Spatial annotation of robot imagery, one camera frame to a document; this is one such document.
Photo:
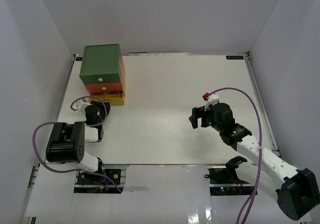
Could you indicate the blue corner label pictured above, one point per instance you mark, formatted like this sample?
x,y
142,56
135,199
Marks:
x,y
234,57

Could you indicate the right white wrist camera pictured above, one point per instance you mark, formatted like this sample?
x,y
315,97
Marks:
x,y
211,99

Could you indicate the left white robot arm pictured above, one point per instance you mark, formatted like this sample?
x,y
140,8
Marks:
x,y
67,141

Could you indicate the yellow cardboard box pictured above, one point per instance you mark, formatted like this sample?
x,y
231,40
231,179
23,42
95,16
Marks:
x,y
114,98

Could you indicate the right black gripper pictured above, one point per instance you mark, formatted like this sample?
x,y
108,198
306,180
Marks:
x,y
197,113

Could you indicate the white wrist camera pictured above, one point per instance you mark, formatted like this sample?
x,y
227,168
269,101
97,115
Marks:
x,y
211,99
80,105

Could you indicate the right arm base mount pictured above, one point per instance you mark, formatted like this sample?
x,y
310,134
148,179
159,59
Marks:
x,y
223,183

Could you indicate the orange cardboard box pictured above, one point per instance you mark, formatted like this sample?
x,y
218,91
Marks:
x,y
109,86

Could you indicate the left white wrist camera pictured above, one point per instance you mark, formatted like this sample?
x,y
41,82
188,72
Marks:
x,y
80,105

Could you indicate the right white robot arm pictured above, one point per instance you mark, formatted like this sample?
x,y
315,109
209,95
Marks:
x,y
295,191

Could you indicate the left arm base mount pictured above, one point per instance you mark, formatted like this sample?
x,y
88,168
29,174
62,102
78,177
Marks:
x,y
92,184

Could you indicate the green drawer box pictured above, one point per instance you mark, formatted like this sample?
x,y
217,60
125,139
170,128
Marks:
x,y
101,64

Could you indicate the large white tape roll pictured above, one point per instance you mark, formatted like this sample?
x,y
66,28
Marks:
x,y
112,94

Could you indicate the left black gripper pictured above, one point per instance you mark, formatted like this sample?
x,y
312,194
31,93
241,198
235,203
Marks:
x,y
100,105

